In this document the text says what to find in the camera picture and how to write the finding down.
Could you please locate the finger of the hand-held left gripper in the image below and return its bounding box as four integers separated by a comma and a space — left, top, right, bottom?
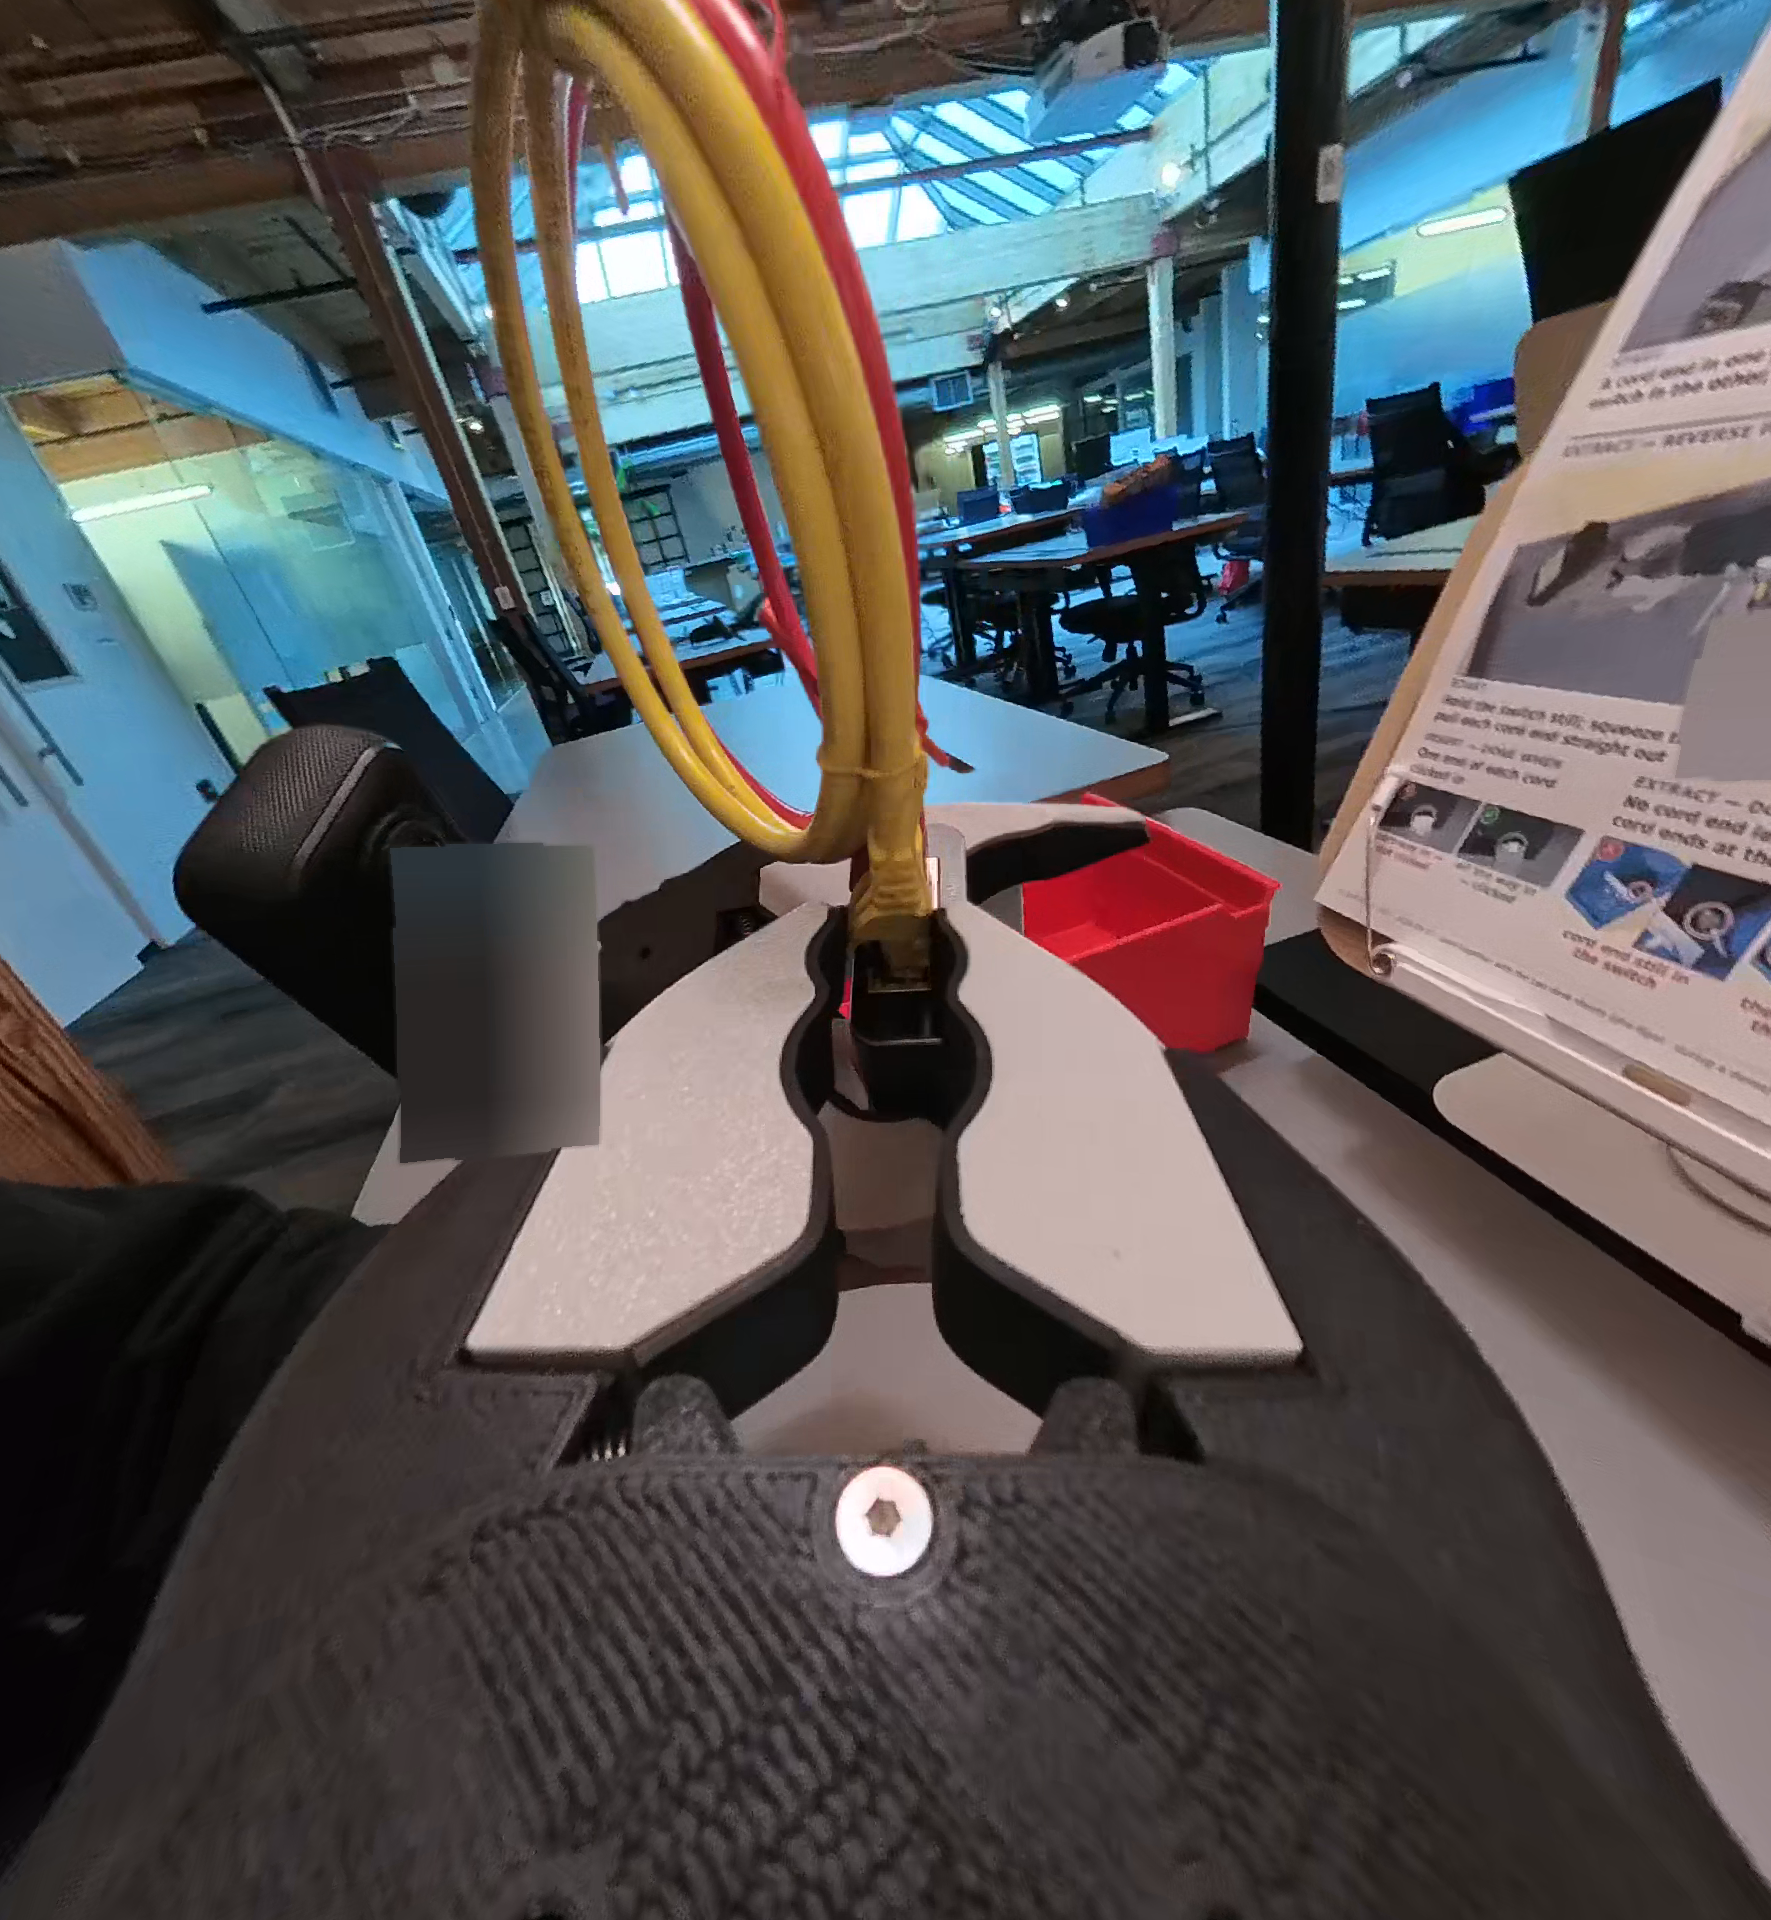
921, 800, 1175, 910
755, 842, 857, 921

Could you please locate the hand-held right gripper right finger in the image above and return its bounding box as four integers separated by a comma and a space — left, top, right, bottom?
933, 901, 1304, 1412

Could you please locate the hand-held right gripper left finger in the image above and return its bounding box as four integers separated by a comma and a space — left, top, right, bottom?
459, 901, 844, 1414

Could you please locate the yellow ethernet cable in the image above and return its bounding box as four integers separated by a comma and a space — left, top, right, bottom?
466, 0, 964, 992

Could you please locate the black ethernet splitter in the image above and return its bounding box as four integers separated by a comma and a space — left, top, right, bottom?
828, 901, 970, 1124

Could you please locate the red ethernet cable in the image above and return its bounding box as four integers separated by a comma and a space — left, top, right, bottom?
561, 0, 979, 843

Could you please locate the red plastic bin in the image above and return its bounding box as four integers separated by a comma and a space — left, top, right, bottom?
1016, 792, 1279, 1055

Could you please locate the black office chair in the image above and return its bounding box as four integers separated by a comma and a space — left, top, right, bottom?
260, 656, 513, 845
1361, 381, 1494, 547
1054, 577, 1216, 741

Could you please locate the blue plastic bin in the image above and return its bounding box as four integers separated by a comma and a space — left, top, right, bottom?
1078, 483, 1187, 554

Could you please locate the white stand base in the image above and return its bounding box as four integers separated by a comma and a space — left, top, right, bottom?
1432, 1051, 1771, 1255

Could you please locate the printed instruction board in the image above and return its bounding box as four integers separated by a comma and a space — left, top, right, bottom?
1311, 0, 1771, 1419

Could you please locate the ceiling projector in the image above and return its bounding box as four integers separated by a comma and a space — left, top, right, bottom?
1024, 0, 1175, 148

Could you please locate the black monitor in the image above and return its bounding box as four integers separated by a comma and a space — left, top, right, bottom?
1507, 77, 1725, 328

